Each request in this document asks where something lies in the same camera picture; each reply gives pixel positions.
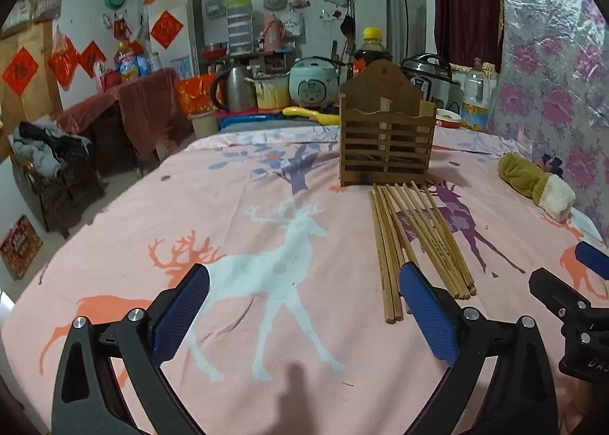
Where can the blue plastic bin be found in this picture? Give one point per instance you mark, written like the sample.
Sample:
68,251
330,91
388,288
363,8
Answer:
247,122

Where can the pile of grey clothes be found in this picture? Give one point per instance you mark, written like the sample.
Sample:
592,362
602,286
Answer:
43,142

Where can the red diamond paper decoration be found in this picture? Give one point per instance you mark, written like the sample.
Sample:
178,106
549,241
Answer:
91,59
166,29
20,71

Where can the orange cooking oil bottle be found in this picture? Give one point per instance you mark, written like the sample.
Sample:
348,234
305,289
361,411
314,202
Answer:
126,64

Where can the maroon curtain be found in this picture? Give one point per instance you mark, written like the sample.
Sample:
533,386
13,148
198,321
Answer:
464,2

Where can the clear plastic oil bottle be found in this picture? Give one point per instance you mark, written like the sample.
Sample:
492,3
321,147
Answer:
475,102

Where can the steel electric kettle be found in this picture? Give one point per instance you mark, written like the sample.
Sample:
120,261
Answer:
238,90

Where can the pink deer printed sheet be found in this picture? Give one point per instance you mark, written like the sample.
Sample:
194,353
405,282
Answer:
238,206

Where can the floral pink purple sheet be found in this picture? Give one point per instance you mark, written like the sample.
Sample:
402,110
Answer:
547,83

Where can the bundle of wooden chopsticks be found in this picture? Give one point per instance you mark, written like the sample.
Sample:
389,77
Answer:
388,249

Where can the black silver pressure cooker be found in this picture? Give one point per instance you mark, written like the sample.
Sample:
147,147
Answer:
428,73

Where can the olive and cream plush towel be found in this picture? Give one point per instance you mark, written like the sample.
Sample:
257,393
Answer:
523,175

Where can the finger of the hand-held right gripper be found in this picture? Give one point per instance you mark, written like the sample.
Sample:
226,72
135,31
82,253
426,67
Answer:
592,260
552,288

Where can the wooden slatted chopstick holder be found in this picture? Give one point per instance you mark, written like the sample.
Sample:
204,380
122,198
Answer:
385,130

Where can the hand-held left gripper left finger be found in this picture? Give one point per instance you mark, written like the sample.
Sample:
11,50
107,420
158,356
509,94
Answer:
183,316

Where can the pale green rice cooker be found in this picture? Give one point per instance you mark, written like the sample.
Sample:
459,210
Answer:
311,83

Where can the white refrigerator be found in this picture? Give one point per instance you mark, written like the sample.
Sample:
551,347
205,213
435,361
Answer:
176,64

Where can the yellow plastic spoon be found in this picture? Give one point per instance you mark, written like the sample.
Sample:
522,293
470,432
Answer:
314,115

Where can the dark sauce bottle yellow cap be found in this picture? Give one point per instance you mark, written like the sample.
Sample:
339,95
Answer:
373,54

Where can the white bucket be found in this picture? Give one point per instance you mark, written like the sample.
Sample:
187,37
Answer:
204,123

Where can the yellow pot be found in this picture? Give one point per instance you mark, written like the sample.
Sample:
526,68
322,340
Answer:
271,92

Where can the red printed box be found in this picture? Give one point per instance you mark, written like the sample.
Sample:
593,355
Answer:
19,247

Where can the white bowl red rim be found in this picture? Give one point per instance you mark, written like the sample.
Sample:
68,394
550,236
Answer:
448,118

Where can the striped container green lid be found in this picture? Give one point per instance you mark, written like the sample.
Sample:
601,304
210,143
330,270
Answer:
239,26

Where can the table with red cloth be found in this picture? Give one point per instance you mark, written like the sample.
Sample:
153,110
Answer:
142,102

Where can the red plastic hanging bag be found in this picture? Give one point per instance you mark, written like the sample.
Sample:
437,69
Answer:
63,59

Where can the pink thermos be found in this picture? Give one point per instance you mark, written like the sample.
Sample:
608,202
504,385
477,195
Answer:
272,33

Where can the red shiny bag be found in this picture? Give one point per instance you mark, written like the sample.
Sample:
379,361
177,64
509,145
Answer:
195,95

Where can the wooden chair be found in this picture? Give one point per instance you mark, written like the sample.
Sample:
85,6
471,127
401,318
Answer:
62,192

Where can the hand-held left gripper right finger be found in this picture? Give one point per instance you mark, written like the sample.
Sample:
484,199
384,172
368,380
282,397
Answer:
426,316

